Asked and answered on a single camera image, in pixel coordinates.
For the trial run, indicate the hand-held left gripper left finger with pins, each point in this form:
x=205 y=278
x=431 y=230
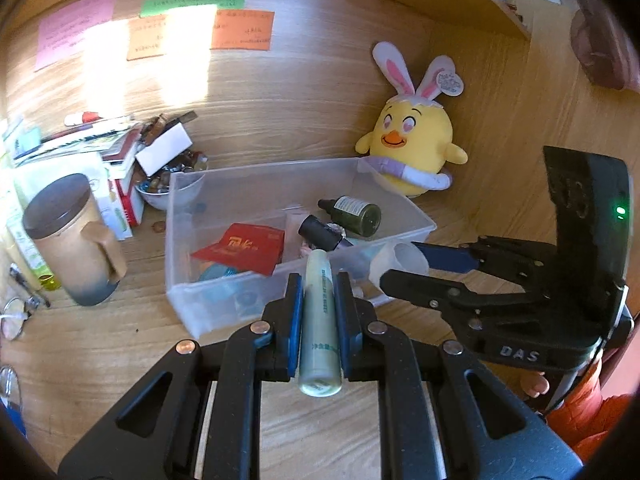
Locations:
x=295 y=330

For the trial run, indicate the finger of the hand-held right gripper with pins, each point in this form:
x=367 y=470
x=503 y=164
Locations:
x=420 y=287
x=445 y=257

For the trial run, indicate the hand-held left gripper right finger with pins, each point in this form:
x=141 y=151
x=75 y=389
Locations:
x=342 y=330

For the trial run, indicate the pale green cosmetic tube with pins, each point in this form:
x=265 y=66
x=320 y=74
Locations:
x=320 y=320

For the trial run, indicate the white plastic cup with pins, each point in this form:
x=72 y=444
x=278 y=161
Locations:
x=395 y=262

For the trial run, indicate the clear plastic storage bin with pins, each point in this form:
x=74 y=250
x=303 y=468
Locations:
x=250 y=195

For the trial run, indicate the person's right forearm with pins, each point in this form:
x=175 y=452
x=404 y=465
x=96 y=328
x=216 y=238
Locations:
x=595 y=410

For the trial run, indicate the person's right hand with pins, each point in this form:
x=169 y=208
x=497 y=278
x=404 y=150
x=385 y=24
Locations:
x=535 y=385

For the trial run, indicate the dark green glass bottle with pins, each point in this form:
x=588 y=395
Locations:
x=357 y=215

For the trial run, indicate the red packet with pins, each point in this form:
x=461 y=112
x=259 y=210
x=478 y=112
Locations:
x=240 y=250

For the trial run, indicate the black cosmetic bottle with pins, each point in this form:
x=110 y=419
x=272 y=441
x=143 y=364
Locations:
x=322 y=232

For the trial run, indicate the yellow chick plush toy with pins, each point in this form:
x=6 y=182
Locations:
x=415 y=135

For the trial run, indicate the copper coin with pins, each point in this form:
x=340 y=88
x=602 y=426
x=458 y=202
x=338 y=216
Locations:
x=158 y=227

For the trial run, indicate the white bowl of trinkets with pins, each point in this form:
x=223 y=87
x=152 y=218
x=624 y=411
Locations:
x=155 y=195

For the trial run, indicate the red white book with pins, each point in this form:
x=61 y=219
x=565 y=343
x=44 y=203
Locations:
x=131 y=200

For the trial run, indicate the brown round object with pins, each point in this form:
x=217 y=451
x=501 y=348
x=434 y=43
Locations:
x=600 y=45

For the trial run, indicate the white green carton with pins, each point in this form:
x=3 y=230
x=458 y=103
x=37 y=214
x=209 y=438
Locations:
x=112 y=210

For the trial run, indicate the white rectangular box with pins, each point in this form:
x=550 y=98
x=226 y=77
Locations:
x=162 y=150

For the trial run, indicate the brown mug with lid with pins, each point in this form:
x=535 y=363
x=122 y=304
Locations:
x=65 y=240

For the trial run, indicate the yellow green cap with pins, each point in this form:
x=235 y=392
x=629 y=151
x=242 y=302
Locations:
x=50 y=281

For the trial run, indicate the wooden shelf board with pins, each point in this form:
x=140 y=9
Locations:
x=490 y=0

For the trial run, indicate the stack of books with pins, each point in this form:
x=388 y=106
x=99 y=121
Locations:
x=95 y=137

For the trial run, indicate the eyeglasses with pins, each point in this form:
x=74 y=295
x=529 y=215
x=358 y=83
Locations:
x=17 y=317

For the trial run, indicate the red capped marker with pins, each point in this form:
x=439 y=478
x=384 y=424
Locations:
x=80 y=118

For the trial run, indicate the large orange sticky note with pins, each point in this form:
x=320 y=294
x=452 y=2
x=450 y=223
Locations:
x=242 y=30

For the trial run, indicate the small orange sticky note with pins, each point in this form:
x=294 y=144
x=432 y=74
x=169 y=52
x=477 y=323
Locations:
x=145 y=40

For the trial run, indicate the teal white box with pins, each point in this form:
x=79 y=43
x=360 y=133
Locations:
x=22 y=140

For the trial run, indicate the green sticky note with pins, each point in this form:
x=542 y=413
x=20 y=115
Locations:
x=192 y=5

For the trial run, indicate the pink sticky note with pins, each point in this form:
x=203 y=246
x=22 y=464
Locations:
x=70 y=27

